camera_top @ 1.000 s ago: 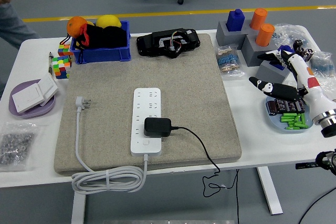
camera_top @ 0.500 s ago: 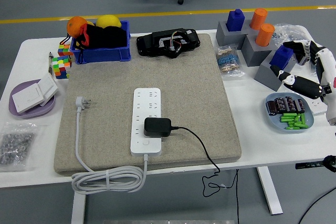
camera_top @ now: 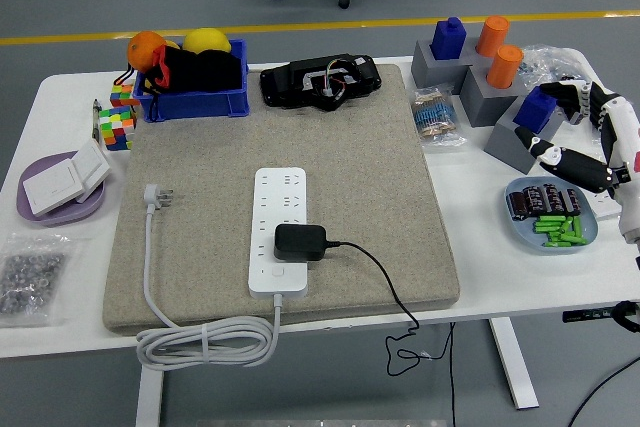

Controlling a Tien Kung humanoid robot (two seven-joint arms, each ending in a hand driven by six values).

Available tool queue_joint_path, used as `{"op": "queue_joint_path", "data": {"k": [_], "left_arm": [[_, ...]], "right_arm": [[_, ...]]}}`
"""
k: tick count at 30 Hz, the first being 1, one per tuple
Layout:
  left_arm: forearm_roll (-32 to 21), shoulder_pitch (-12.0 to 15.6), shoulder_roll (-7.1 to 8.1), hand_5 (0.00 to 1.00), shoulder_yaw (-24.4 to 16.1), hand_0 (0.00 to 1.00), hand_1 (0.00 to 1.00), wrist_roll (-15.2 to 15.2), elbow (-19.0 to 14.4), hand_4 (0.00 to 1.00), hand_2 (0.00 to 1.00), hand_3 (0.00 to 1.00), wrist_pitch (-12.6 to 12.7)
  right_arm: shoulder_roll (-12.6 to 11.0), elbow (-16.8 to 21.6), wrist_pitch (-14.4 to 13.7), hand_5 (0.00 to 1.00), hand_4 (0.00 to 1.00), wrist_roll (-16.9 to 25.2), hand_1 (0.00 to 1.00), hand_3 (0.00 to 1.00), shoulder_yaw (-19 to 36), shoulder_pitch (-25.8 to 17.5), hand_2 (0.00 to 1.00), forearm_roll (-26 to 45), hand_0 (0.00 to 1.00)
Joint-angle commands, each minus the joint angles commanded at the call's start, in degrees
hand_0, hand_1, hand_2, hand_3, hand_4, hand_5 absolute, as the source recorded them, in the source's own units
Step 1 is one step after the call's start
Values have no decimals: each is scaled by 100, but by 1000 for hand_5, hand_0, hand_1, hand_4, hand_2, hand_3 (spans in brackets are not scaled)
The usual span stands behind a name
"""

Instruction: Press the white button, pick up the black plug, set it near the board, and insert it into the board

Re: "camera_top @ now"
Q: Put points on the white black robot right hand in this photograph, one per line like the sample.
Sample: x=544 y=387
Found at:
x=625 y=137

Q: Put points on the white power strip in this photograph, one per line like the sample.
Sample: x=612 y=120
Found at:
x=277 y=197

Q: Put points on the white socket in clear bag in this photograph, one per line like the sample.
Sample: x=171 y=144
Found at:
x=605 y=207

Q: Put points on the black capacitor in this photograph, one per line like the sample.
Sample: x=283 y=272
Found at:
x=573 y=201
x=552 y=197
x=534 y=199
x=517 y=204

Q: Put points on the blue square peg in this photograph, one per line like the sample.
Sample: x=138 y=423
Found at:
x=532 y=109
x=447 y=39

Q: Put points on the green battery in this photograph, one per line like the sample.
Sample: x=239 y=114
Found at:
x=547 y=221
x=557 y=237
x=577 y=227
x=546 y=228

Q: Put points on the clear bag of small parts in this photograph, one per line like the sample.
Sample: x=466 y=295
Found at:
x=550 y=62

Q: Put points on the grey block holder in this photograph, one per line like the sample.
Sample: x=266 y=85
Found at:
x=425 y=69
x=472 y=49
x=480 y=107
x=505 y=147

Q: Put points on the orange cylinder peg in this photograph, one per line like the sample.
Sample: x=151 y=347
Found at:
x=492 y=37
x=505 y=67

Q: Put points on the light blue plate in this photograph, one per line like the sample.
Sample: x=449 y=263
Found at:
x=525 y=234

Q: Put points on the black desk control panel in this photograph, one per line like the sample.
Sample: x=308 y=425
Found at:
x=592 y=315

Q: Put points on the clear bag of resistors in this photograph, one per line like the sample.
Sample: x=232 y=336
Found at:
x=435 y=117

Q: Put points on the white table leg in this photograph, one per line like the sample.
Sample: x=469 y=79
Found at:
x=510 y=362
x=149 y=397

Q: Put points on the black pouch with red trim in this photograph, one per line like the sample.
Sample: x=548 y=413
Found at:
x=210 y=72

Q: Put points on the grey-brown mat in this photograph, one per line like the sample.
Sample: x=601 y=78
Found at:
x=200 y=172

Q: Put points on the blue plastic bin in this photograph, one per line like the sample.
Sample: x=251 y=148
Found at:
x=200 y=99

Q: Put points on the yellow lemon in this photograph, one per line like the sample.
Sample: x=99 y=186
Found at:
x=207 y=41

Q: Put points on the small yellow fruit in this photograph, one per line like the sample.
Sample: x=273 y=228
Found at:
x=172 y=44

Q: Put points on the orange fruit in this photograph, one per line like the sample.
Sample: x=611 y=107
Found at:
x=142 y=49

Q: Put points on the small colourful puzzle cube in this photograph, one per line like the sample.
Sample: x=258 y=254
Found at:
x=122 y=94

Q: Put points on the large colourful puzzle cube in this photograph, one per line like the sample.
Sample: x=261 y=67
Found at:
x=117 y=127

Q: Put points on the grey pen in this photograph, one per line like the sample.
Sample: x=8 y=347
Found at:
x=96 y=119

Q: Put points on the purple tray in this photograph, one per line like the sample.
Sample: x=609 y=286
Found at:
x=65 y=214

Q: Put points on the clear bag of metal nuts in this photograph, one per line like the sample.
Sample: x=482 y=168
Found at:
x=30 y=277

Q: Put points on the white wall switch panel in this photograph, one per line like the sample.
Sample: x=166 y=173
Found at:
x=52 y=187
x=92 y=167

